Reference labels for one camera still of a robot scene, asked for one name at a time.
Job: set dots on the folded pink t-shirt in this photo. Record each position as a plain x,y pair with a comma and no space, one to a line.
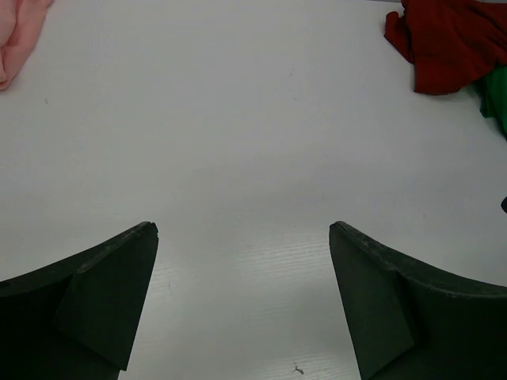
21,24

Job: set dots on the green t-shirt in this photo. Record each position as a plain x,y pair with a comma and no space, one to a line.
491,90

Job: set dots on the red t-shirt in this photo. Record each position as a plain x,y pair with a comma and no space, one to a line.
450,43

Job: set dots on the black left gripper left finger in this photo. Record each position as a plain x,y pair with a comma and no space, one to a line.
77,318

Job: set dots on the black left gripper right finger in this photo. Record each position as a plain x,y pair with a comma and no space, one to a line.
410,320

